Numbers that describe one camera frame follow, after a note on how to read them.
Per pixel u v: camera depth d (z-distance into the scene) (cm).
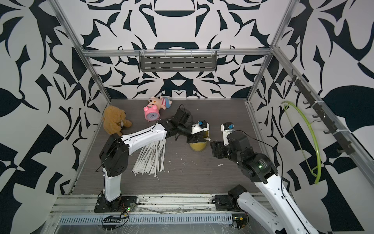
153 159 89
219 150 59
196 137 73
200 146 87
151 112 102
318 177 58
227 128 59
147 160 88
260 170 43
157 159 89
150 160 88
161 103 109
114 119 86
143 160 87
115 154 54
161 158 89
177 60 93
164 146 94
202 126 70
